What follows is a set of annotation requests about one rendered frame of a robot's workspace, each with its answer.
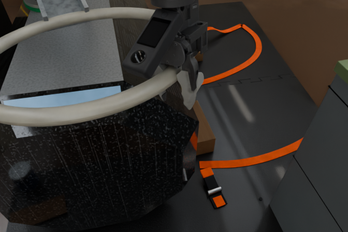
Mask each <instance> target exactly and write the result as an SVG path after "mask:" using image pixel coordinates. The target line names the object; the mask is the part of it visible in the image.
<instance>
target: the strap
mask: <svg viewBox="0 0 348 232"><path fill-rule="evenodd" d="M241 27H242V28H244V29H245V30H246V31H247V32H249V33H250V34H251V35H252V36H253V38H254V40H255V43H256V50H255V52H254V54H253V55H252V56H251V57H250V58H249V59H248V60H247V61H246V62H244V63H242V64H241V65H239V66H237V67H235V68H233V69H231V70H229V71H226V72H224V73H222V74H219V75H216V76H214V77H211V78H207V79H204V81H203V83H202V85H203V84H207V83H210V82H213V81H217V80H220V79H223V78H225V77H228V76H230V75H232V74H234V73H236V72H238V71H240V70H242V69H244V68H246V67H248V66H249V65H251V64H252V63H253V62H254V61H255V60H256V59H257V58H258V57H259V55H260V53H261V51H262V43H261V40H260V38H259V37H258V35H257V34H256V33H255V32H254V31H252V30H251V29H250V28H248V27H247V26H246V25H244V24H243V25H242V24H238V25H236V26H234V27H231V28H229V29H227V30H217V29H215V28H213V27H208V30H217V31H219V32H222V33H229V32H232V31H234V30H237V29H239V28H241ZM302 139H303V138H301V139H300V140H298V141H296V142H294V143H292V144H290V145H288V146H285V147H283V148H280V149H278V150H275V151H272V152H269V153H266V154H263V155H259V156H255V157H250V158H244V159H237V160H229V161H199V165H200V169H204V168H208V167H211V168H235V167H243V166H250V165H255V164H259V163H263V162H267V161H270V160H273V159H276V158H278V157H281V156H284V155H287V154H289V153H292V152H294V151H296V150H297V149H298V147H299V145H300V143H301V141H302Z"/></svg>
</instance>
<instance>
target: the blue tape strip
mask: <svg viewBox="0 0 348 232"><path fill-rule="evenodd" d="M120 92H121V88H120V86H112V87H107V88H99V89H91V90H84V91H75V92H68V93H60V94H52V95H44V96H36V97H29V98H21V99H13V100H5V101H4V105H8V106H15V107H27V108H43V107H58V106H66V105H73V104H79V103H84V102H89V101H92V100H96V99H100V98H104V97H107V96H110V95H114V94H116V93H120Z"/></svg>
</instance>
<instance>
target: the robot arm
mask: <svg viewBox="0 0 348 232"><path fill-rule="evenodd" d="M151 4H152V5H153V6H155V7H160V8H162V9H159V8H156V10H155V12H154V13H153V15H152V17H151V18H150V19H149V21H148V23H147V24H146V26H145V27H144V29H143V31H142V32H141V34H140V35H139V37H138V39H137V40H136V42H135V43H134V45H133V47H132V48H131V50H130V51H129V53H128V55H127V56H126V58H125V59H124V61H123V63H122V66H123V67H124V69H125V70H126V71H127V72H128V73H130V74H133V75H136V76H139V77H142V78H145V79H151V78H153V77H154V76H156V75H157V74H159V73H160V72H162V71H163V70H164V69H166V68H167V67H168V66H169V65H172V66H174V67H175V69H178V68H179V67H180V66H182V71H180V72H179V73H178V74H177V79H178V82H179V83H180V85H181V88H182V93H181V94H182V96H183V99H184V102H183V104H184V106H185V107H186V108H187V109H188V110H191V108H192V107H193V105H194V103H195V99H196V93H197V91H198V90H199V88H200V87H201V85H202V83H203V81H204V75H203V73H202V72H199V67H198V62H197V60H196V59H195V58H194V57H195V56H196V55H197V54H198V52H200V54H203V53H204V52H205V51H206V50H207V49H208V23H207V22H201V21H199V3H198V0H151ZM204 32H205V45H204V46H202V34H203V33H204Z"/></svg>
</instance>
